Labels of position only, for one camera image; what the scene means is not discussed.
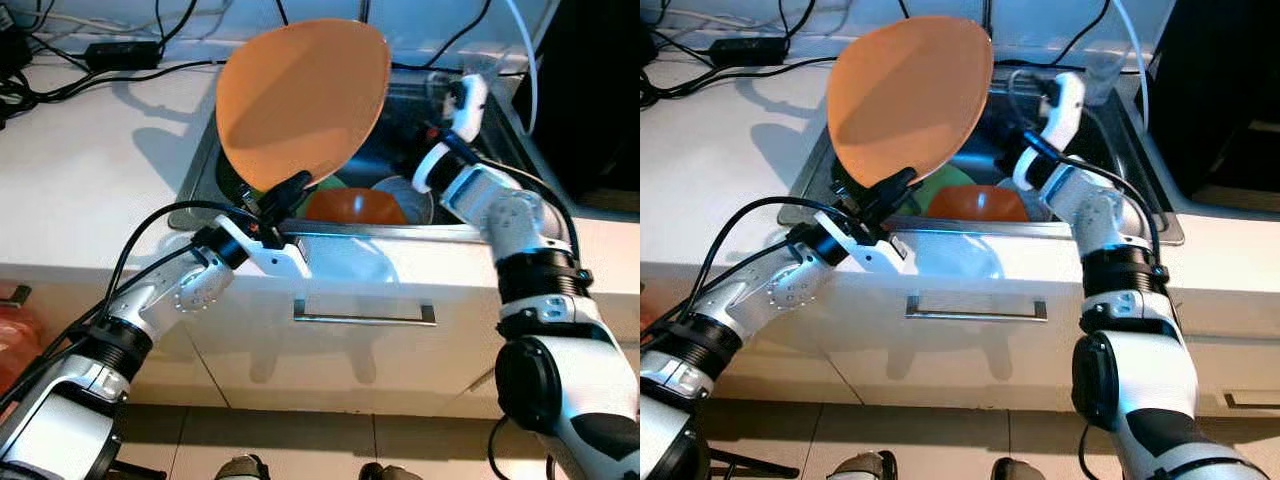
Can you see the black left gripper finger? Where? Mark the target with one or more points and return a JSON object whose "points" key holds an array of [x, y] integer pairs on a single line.
{"points": [[893, 196], [283, 200]]}

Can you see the orange bowl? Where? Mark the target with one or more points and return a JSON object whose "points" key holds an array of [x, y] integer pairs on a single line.
{"points": [[350, 207], [975, 205]]}

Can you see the orange plate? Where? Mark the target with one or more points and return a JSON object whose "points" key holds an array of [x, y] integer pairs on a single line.
{"points": [[910, 100], [300, 100]]}

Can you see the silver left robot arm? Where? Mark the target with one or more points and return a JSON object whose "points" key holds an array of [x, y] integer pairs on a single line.
{"points": [[170, 295], [780, 290]]}

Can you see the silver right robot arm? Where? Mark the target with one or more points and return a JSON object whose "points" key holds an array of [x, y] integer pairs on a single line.
{"points": [[560, 370], [1140, 370]]}

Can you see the white kitchen cabinet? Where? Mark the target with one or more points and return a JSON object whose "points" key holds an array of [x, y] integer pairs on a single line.
{"points": [[990, 370], [380, 370]]}

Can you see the stainless steel sink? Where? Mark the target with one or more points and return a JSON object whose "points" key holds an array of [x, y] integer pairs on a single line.
{"points": [[400, 130], [1110, 135]]}

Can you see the green plate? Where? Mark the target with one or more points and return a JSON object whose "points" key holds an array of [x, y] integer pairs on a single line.
{"points": [[950, 178], [328, 185]]}

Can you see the white bowl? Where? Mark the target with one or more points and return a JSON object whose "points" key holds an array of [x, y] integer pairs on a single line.
{"points": [[415, 200], [1020, 190]]}

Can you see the clear glass cup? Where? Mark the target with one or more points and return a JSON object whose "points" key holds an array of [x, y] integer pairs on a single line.
{"points": [[1108, 80], [492, 68]]}

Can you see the large black appliance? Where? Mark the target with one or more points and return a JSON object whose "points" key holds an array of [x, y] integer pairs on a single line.
{"points": [[590, 90], [1220, 90]]}

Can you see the slim black power adapter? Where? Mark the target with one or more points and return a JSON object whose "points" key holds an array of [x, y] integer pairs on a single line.
{"points": [[122, 55], [745, 50]]}

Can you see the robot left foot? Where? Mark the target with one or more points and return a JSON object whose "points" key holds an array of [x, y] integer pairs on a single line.
{"points": [[860, 468], [243, 469]]}

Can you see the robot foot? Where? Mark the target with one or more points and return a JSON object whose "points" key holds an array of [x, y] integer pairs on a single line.
{"points": [[390, 472], [1018, 470], [860, 468], [243, 469]]}

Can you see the red plastic bag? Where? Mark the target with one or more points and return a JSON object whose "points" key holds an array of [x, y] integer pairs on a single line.
{"points": [[15, 350]]}

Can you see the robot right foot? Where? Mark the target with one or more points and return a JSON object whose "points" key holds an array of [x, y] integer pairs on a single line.
{"points": [[390, 472], [1018, 470]]}

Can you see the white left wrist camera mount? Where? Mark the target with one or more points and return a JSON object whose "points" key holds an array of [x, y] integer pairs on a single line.
{"points": [[275, 258], [880, 255]]}

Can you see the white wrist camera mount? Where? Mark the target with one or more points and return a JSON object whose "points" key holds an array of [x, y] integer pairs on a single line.
{"points": [[470, 105], [880, 255], [275, 258], [1065, 105]]}

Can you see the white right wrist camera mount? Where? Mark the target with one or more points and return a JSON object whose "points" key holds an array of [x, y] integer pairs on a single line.
{"points": [[1065, 105], [470, 105]]}

